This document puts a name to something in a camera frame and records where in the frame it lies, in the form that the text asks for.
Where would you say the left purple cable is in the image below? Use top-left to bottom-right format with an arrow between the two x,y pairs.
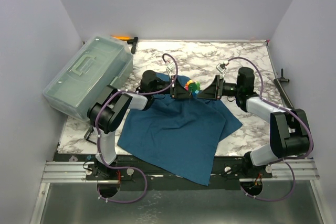
94,53 -> 180,204

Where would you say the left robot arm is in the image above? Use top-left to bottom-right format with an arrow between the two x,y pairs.
87,70 -> 193,179

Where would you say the colourful plush flower brooch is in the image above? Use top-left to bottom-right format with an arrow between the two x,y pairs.
184,79 -> 201,103

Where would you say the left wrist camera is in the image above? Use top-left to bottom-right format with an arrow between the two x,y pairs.
165,61 -> 176,77

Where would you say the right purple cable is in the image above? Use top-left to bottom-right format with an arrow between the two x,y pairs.
223,57 -> 314,201

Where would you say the clear plastic storage box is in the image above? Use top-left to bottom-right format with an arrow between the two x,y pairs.
43,36 -> 133,121

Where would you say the black clamp bar right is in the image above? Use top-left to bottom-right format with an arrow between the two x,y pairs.
273,68 -> 290,89

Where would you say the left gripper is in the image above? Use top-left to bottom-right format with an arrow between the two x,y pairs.
151,76 -> 193,99

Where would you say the blue t-shirt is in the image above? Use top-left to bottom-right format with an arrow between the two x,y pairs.
117,73 -> 243,187

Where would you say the orange tool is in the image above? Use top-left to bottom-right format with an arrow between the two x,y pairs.
111,35 -> 131,40

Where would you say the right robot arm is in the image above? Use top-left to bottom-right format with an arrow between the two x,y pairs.
197,67 -> 313,178

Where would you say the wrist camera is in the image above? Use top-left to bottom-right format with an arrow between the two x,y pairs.
165,61 -> 176,77
216,63 -> 227,79

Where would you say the purple cable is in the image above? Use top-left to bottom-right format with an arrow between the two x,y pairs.
94,53 -> 180,204
223,57 -> 314,201

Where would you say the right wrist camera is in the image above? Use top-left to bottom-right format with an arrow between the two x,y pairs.
216,63 -> 227,79

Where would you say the aluminium rail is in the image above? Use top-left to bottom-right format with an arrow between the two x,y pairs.
41,161 -> 320,184

